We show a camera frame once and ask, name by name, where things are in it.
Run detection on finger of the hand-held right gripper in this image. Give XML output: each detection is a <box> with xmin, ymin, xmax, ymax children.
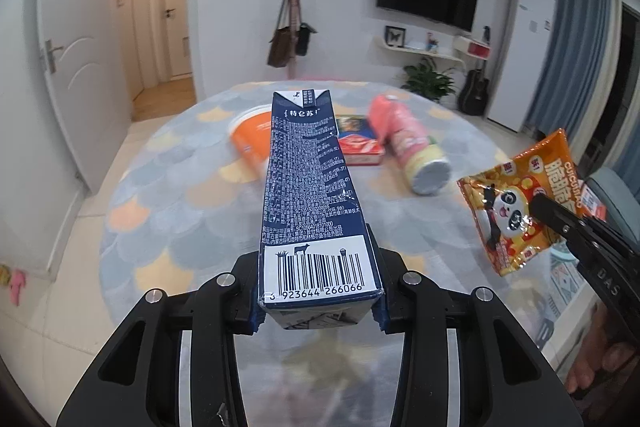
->
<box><xmin>530</xmin><ymin>194</ymin><xmax>581</xmax><ymax>235</ymax></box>

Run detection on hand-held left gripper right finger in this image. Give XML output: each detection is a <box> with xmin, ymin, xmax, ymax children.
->
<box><xmin>367</xmin><ymin>237</ymin><xmax>583</xmax><ymax>427</ymax></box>

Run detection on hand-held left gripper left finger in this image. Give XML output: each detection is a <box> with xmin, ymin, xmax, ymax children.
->
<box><xmin>57</xmin><ymin>252</ymin><xmax>263</xmax><ymax>427</ymax></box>

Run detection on orange panda snack packet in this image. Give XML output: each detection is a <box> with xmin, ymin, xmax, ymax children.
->
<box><xmin>457</xmin><ymin>129</ymin><xmax>608</xmax><ymax>278</ymax></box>

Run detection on blue and white milk carton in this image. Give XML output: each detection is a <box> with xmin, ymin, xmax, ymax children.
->
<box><xmin>257</xmin><ymin>89</ymin><xmax>386</xmax><ymax>332</ymax></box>

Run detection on person's right hand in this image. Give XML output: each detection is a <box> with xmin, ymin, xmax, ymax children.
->
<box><xmin>565</xmin><ymin>307</ymin><xmax>636</xmax><ymax>403</ymax></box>

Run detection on patterned floor rug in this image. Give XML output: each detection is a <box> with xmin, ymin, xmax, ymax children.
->
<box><xmin>537</xmin><ymin>252</ymin><xmax>601</xmax><ymax>348</ymax></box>

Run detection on teal sofa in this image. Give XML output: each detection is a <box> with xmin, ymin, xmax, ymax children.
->
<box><xmin>582</xmin><ymin>167</ymin><xmax>640</xmax><ymax>253</ymax></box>

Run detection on blue-grey curtain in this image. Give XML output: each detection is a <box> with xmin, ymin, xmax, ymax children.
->
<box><xmin>615</xmin><ymin>22</ymin><xmax>640</xmax><ymax>188</ymax></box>
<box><xmin>532</xmin><ymin>0</ymin><xmax>621</xmax><ymax>152</ymax></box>

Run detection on black acoustic guitar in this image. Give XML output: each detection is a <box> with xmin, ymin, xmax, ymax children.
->
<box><xmin>457</xmin><ymin>59</ymin><xmax>492</xmax><ymax>116</ymax></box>

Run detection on red flat packet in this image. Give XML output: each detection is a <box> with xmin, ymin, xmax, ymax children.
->
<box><xmin>336</xmin><ymin>114</ymin><xmax>386</xmax><ymax>168</ymax></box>

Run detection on pink chips can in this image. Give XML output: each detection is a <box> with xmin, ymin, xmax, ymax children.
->
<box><xmin>368</xmin><ymin>94</ymin><xmax>451</xmax><ymax>196</ymax></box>

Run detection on white refrigerator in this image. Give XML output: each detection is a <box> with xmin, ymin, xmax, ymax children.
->
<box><xmin>487</xmin><ymin>0</ymin><xmax>558</xmax><ymax>132</ymax></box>

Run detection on red and white paper cup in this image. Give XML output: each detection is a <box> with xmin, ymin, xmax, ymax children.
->
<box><xmin>229</xmin><ymin>104</ymin><xmax>273</xmax><ymax>168</ymax></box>

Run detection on green potted plant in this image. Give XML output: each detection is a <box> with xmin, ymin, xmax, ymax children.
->
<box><xmin>402</xmin><ymin>57</ymin><xmax>458</xmax><ymax>102</ymax></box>

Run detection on red and white shelf box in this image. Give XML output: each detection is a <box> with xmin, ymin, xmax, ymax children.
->
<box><xmin>454</xmin><ymin>36</ymin><xmax>493</xmax><ymax>60</ymax></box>

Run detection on white curved low shelf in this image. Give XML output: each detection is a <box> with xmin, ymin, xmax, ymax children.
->
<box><xmin>372</xmin><ymin>37</ymin><xmax>466</xmax><ymax>62</ymax></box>

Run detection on pink floor toy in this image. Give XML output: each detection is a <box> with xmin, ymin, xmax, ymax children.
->
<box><xmin>0</xmin><ymin>264</ymin><xmax>27</xmax><ymax>308</ymax></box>

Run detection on brown handbag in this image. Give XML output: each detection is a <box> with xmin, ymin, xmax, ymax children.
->
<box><xmin>267</xmin><ymin>0</ymin><xmax>299</xmax><ymax>68</ymax></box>

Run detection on small black bag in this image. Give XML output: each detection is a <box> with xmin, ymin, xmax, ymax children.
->
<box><xmin>295</xmin><ymin>23</ymin><xmax>317</xmax><ymax>56</ymax></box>

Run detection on white room door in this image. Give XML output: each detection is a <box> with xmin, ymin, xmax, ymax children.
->
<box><xmin>37</xmin><ymin>0</ymin><xmax>133</xmax><ymax>195</ymax></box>

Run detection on white hallway door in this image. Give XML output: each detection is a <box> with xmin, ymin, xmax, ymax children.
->
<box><xmin>160</xmin><ymin>0</ymin><xmax>193</xmax><ymax>82</ymax></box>

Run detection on metal door handle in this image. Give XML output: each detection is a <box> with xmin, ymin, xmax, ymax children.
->
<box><xmin>42</xmin><ymin>39</ymin><xmax>63</xmax><ymax>75</ymax></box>

